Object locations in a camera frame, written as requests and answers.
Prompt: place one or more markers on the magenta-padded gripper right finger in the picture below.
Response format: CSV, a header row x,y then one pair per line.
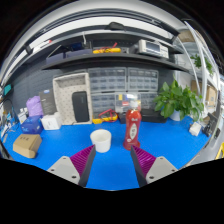
x,y
153,166

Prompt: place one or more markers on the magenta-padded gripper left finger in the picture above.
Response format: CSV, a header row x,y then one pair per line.
x,y
71,166

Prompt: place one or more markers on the red drink bottle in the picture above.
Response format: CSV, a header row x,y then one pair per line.
x,y
132,128

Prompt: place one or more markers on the white cup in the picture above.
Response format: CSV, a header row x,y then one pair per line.
x,y
100,141

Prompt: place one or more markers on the brown cardboard box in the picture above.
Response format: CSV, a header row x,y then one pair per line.
x,y
26,145

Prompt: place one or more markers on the black flat case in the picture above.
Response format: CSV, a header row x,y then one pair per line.
x,y
151,116

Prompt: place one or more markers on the small white adapter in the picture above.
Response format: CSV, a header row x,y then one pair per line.
x,y
195,129

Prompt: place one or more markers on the blue box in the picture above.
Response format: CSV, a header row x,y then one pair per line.
x,y
31,126

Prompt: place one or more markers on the black box with white label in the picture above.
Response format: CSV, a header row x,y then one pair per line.
x,y
122,118

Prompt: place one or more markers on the yellow multimeter with red leads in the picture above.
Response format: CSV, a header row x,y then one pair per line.
x,y
106,117

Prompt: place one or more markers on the black zip pouch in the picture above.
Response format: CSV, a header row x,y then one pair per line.
x,y
80,106

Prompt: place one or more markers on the drawer cabinet with coloured drawers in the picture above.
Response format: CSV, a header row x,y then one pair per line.
x,y
146,100

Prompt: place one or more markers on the dark grey box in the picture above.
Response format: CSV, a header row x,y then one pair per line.
x,y
48,101

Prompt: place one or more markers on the small white container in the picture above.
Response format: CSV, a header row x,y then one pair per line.
x,y
22,117

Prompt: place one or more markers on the grey small-parts drawer cabinet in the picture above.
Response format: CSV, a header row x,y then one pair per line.
x,y
102,104
106,80
142,79

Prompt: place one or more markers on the beige perforated tray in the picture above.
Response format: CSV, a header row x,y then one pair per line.
x,y
63,96

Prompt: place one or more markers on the green potted plant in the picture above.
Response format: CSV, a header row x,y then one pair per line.
x,y
176,100

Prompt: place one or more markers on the purple plastic bag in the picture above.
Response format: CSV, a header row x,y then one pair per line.
x,y
34,106

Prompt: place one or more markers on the black shelf unit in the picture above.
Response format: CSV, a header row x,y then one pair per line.
x,y
106,60

